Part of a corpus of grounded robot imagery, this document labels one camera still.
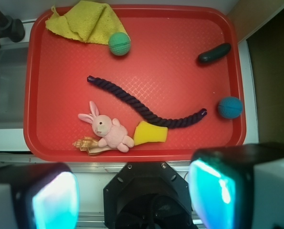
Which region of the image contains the red plastic tray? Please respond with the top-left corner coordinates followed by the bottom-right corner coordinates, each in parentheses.
top-left (23, 5), bottom-right (246, 162)

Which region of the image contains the tan seashell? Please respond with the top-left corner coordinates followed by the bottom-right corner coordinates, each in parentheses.
top-left (73, 136), bottom-right (112, 156)

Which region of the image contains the dark purple rope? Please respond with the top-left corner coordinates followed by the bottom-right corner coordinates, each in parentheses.
top-left (86, 75), bottom-right (208, 129)

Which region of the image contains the yellow cloth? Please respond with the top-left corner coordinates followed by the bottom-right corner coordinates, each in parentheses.
top-left (45, 0), bottom-right (127, 45)

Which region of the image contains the yellow sponge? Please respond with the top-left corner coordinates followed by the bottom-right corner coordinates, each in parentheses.
top-left (133, 121), bottom-right (168, 146)

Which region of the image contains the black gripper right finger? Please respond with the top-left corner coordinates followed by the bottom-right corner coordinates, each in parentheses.
top-left (188, 142), bottom-right (284, 229)

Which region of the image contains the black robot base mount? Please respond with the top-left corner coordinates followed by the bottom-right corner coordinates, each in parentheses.
top-left (103, 162), bottom-right (197, 229)

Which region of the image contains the blue rubber ball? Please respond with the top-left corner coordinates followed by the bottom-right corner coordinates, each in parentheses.
top-left (218, 96), bottom-right (243, 119)

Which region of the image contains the steel sink basin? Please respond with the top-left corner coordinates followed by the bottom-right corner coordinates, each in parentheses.
top-left (0, 45), bottom-right (28, 129)

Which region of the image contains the dark green plastic pickle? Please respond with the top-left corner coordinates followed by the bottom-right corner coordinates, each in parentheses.
top-left (197, 43), bottom-right (231, 64)

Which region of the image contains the grey faucet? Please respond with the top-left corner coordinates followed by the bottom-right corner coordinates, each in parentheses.
top-left (0, 11), bottom-right (25, 48)

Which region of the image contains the pink plush bunny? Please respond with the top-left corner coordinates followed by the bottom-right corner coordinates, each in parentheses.
top-left (78, 101), bottom-right (134, 153)

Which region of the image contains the green rubber ball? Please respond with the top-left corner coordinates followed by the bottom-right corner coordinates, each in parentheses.
top-left (108, 32), bottom-right (131, 56)

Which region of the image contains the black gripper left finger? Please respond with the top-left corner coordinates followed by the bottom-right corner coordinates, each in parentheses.
top-left (0, 163), bottom-right (79, 229)

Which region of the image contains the brown cardboard panel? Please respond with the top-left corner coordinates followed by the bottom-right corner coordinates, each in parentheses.
top-left (228, 0), bottom-right (284, 143)

